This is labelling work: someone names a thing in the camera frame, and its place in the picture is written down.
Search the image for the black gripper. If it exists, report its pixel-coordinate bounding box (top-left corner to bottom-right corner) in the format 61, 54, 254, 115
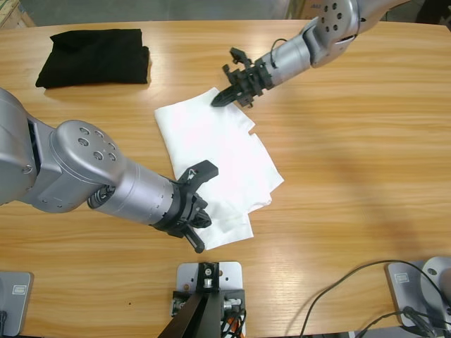
211, 61, 276, 108
153, 181, 212, 254

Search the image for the white T-shirt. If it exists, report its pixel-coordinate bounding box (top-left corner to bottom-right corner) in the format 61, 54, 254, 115
154, 87, 285, 251

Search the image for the black garment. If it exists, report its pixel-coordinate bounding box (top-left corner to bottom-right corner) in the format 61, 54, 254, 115
34, 28, 152, 89

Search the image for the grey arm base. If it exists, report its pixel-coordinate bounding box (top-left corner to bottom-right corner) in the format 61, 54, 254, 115
0, 270, 35, 337
385, 256, 451, 328

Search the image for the cardboard box with print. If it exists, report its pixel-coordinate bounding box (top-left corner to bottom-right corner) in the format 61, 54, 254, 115
299, 0, 323, 20

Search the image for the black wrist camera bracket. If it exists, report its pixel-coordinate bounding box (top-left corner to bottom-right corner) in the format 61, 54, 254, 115
175, 160, 219, 193
229, 47, 253, 70

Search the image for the white mount plate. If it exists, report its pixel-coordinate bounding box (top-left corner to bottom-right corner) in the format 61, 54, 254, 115
175, 261, 246, 338

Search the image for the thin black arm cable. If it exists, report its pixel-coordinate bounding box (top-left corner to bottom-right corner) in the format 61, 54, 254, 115
269, 38, 286, 70

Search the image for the black post with brackets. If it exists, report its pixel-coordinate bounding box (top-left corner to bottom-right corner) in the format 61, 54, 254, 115
158, 261, 247, 338

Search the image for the thin black cable bundle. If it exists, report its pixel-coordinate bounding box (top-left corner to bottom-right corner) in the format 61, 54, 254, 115
218, 306, 249, 338

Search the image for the long black cable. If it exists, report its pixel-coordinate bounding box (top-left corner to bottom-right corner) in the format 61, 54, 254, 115
299, 260, 451, 338

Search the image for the black cable with plug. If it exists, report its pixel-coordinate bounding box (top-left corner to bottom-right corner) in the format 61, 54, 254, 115
359, 305, 451, 338

